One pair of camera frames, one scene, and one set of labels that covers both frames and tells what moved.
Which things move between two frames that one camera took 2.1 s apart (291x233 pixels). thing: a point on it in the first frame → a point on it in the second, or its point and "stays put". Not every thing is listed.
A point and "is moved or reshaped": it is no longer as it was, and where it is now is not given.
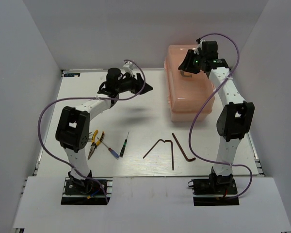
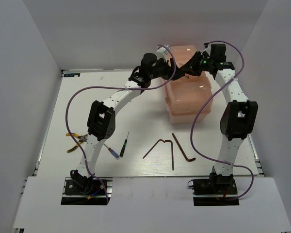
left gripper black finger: [139, 83] → [178, 73]
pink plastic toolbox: [186, 92] is moved or reshaped
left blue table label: [75, 74] stays put
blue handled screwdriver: [114, 154] stays put
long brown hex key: [172, 153] stays put
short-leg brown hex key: [183, 151] stays put
